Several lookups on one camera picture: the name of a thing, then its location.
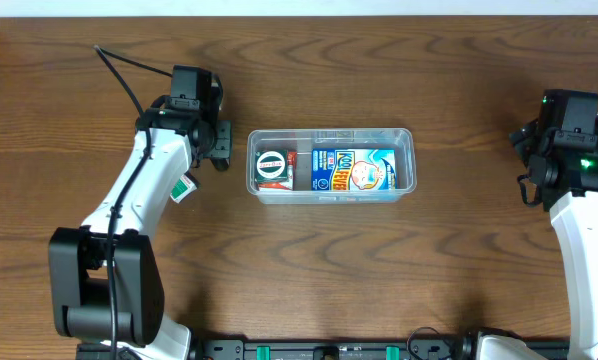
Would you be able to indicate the blue KoolFever box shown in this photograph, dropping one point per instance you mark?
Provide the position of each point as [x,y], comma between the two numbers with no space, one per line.
[357,170]

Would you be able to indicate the dark bottle white cap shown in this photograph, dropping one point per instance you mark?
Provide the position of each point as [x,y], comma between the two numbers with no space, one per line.
[221,164]

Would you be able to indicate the white green Panadol box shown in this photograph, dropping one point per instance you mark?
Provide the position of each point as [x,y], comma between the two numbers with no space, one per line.
[185,185]

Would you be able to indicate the red orange small box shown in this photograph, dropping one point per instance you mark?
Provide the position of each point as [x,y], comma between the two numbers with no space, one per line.
[286,185]

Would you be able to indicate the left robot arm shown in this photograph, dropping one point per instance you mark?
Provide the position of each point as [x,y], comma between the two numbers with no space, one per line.
[105,283]

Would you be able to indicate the green round-label box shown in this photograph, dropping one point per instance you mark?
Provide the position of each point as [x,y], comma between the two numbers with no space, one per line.
[271,166]

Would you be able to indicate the clear plastic container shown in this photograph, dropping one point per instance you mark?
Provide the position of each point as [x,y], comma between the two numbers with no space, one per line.
[304,141]

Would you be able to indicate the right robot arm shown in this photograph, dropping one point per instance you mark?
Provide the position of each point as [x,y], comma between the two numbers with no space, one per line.
[572,203]

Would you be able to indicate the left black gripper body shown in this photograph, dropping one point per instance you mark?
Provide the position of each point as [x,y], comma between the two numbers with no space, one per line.
[222,145]

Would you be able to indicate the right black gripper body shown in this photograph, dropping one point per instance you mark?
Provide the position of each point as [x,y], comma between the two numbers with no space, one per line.
[521,138]

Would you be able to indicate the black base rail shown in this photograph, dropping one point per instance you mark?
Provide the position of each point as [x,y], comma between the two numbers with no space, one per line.
[421,348]

